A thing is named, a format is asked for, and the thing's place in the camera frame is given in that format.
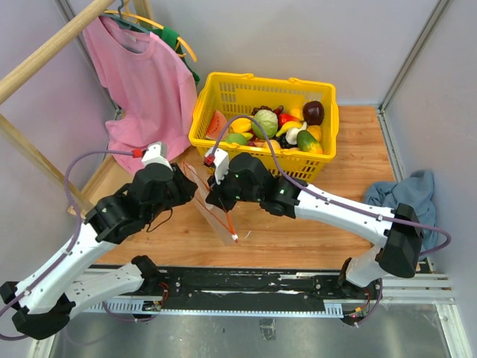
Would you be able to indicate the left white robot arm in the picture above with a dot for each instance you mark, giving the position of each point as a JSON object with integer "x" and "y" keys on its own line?
{"x": 46, "y": 301}

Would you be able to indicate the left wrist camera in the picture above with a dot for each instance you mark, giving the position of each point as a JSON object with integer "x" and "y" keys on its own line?
{"x": 155, "y": 153}

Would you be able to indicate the yellow banana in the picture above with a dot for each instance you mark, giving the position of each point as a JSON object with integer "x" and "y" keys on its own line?
{"x": 287, "y": 126}

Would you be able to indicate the clear zip top bag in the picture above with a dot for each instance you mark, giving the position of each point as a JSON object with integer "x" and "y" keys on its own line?
{"x": 217, "y": 219}

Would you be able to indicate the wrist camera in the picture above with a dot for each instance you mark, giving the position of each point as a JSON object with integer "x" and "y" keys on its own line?
{"x": 218, "y": 160}
{"x": 155, "y": 153}

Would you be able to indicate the watermelon slice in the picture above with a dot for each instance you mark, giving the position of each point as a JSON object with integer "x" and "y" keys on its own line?
{"x": 217, "y": 124}

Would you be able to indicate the green orange mango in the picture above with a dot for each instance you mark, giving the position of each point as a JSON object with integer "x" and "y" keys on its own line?
{"x": 306, "y": 142}

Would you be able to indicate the dark grapes bunch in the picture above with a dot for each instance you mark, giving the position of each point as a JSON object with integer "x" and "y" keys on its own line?
{"x": 257, "y": 109}

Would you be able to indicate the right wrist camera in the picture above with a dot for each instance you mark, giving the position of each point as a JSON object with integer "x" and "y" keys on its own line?
{"x": 218, "y": 160}

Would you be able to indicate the pink t-shirt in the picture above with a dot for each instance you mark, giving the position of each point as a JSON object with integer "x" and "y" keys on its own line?
{"x": 148, "y": 80}

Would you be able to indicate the yellow lemon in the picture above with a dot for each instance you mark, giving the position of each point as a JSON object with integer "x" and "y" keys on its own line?
{"x": 315, "y": 131}

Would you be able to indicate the green guava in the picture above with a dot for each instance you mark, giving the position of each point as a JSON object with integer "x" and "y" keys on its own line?
{"x": 235, "y": 138}

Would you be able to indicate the yellow plastic basket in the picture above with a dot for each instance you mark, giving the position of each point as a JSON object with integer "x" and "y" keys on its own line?
{"x": 236, "y": 95}

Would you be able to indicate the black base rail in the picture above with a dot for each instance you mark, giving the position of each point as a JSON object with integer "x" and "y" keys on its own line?
{"x": 253, "y": 290}

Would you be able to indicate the wooden clothes rack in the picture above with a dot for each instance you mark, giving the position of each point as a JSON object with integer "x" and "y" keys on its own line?
{"x": 62, "y": 110}

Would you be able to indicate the green garment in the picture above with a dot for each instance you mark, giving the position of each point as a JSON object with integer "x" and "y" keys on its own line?
{"x": 171, "y": 38}

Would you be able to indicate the green cabbage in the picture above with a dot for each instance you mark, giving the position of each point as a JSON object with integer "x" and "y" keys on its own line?
{"x": 265, "y": 122}

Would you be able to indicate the yellow bell pepper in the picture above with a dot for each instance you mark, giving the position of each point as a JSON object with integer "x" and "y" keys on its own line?
{"x": 241, "y": 125}

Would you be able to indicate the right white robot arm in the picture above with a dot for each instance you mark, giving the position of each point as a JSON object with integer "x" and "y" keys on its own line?
{"x": 394, "y": 233}

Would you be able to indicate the blue cloth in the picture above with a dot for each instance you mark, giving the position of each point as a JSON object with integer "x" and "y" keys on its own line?
{"x": 416, "y": 191}

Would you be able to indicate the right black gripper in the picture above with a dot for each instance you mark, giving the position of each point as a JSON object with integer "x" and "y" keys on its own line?
{"x": 216, "y": 195}

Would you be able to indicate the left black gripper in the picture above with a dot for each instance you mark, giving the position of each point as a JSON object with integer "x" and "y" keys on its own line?
{"x": 185, "y": 185}

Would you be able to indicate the peach fruit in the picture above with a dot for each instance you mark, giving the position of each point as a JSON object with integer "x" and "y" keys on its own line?
{"x": 271, "y": 145}

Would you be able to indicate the yellow clothes hanger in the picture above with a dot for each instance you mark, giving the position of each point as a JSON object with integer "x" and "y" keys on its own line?
{"x": 138, "y": 15}

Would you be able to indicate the red chili pepper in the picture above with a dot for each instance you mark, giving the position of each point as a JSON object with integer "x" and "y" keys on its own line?
{"x": 285, "y": 117}

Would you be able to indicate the dark red apple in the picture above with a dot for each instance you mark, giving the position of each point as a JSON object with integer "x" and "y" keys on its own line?
{"x": 313, "y": 113}

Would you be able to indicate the white mushroom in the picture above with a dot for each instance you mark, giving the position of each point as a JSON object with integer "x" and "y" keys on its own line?
{"x": 291, "y": 134}

